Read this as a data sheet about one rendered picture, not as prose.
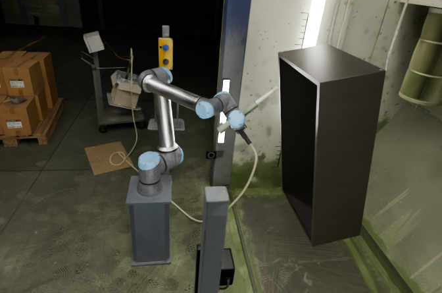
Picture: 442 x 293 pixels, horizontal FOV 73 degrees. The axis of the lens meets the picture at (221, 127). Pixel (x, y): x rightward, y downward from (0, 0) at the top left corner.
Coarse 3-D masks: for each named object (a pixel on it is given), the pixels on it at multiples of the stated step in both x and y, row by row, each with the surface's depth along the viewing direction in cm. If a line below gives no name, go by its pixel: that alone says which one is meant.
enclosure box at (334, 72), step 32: (288, 64) 202; (320, 64) 167; (352, 64) 161; (288, 96) 213; (320, 96) 148; (352, 96) 151; (288, 128) 226; (320, 128) 157; (352, 128) 161; (288, 160) 241; (320, 160) 168; (352, 160) 172; (288, 192) 251; (320, 192) 180; (352, 192) 185; (320, 224) 193; (352, 224) 199
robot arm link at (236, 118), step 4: (236, 108) 162; (232, 112) 159; (236, 112) 159; (240, 112) 159; (228, 116) 160; (232, 116) 159; (236, 116) 159; (240, 116) 159; (244, 116) 159; (228, 120) 160; (232, 120) 159; (236, 120) 159; (240, 120) 159; (244, 120) 159; (232, 124) 159; (236, 124) 159; (240, 124) 159; (236, 128) 167
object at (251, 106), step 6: (270, 90) 194; (276, 90) 194; (264, 96) 193; (252, 102) 193; (258, 102) 194; (246, 108) 192; (252, 108) 192; (246, 114) 192; (222, 126) 193; (228, 126) 192; (222, 132) 195; (240, 132) 192; (246, 138) 192
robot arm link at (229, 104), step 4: (220, 92) 162; (224, 92) 162; (216, 96) 163; (220, 96) 161; (224, 96) 161; (228, 96) 163; (224, 100) 159; (228, 100) 161; (232, 100) 163; (224, 104) 159; (228, 104) 161; (232, 104) 161; (224, 108) 159; (228, 108) 161; (232, 108) 161; (224, 112) 162; (228, 112) 161
